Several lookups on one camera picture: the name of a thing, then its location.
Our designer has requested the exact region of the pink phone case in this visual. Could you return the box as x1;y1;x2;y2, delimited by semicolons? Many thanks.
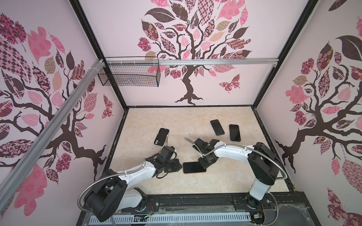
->
183;162;206;174

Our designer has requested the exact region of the dark smartphone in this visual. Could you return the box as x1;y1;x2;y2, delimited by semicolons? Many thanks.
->
210;119;225;136

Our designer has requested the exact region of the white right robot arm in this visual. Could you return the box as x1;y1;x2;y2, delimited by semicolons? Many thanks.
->
190;138;288;204

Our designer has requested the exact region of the right flexible metal conduit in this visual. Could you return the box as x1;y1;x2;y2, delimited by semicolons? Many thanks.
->
184;137;288;180

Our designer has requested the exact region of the silver aluminium crossbar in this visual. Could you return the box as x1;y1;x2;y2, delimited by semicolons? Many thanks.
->
106;57;279;66

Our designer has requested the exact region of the silver aluminium side bar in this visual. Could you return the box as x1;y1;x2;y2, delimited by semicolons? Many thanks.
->
1;59;105;211

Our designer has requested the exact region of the white slotted cable duct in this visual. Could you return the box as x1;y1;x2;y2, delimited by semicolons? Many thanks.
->
88;212;251;226

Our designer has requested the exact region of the black wire basket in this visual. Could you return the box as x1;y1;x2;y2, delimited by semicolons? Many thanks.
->
98;56;161;87

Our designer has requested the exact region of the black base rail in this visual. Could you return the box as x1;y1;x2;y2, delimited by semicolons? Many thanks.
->
77;192;321;226

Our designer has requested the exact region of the black corner frame post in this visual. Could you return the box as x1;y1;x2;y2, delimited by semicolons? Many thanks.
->
69;0;128;111

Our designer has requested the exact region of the black right corner post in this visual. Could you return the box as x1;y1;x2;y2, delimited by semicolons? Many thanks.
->
252;0;320;110

